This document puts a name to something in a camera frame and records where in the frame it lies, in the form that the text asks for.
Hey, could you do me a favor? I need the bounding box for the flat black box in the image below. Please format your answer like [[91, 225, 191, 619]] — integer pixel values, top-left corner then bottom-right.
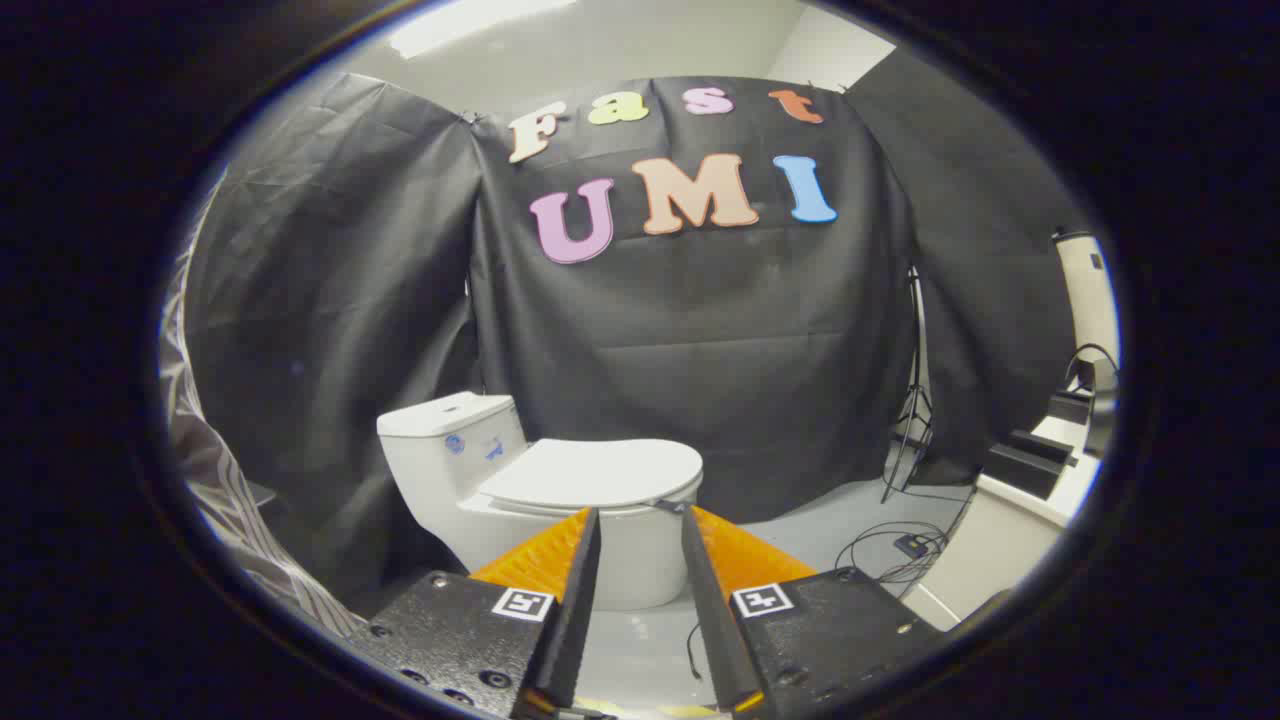
[[1005, 430, 1081, 468]]

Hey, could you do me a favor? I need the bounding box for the tangle of black floor cables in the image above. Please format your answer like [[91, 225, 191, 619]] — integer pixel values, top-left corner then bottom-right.
[[835, 490, 976, 586]]

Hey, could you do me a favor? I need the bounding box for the black backdrop cloth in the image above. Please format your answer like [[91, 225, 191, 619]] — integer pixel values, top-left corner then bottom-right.
[[185, 45, 1091, 611]]

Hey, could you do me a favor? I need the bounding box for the large black box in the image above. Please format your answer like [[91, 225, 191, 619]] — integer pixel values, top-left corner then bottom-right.
[[985, 443, 1066, 499]]

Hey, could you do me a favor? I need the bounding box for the white toilet lid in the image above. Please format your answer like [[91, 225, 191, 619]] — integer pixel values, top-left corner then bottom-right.
[[478, 438, 704, 514]]

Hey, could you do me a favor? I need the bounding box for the white toilet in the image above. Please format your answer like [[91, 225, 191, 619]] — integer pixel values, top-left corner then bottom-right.
[[376, 392, 704, 611]]

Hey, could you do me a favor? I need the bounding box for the black tripod stand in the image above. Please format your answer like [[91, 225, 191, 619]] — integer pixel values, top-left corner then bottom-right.
[[880, 265, 936, 504]]

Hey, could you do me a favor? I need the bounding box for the white table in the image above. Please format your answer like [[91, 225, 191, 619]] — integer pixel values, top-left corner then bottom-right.
[[905, 415, 1101, 631]]

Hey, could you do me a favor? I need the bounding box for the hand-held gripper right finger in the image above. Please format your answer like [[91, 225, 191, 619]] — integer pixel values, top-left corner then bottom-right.
[[681, 505, 946, 720]]

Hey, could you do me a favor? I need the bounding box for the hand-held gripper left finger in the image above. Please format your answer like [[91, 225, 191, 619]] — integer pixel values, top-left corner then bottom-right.
[[345, 507, 602, 720]]

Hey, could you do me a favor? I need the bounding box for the striped grey cloth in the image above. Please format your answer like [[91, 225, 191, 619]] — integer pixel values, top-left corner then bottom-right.
[[160, 180, 366, 636]]

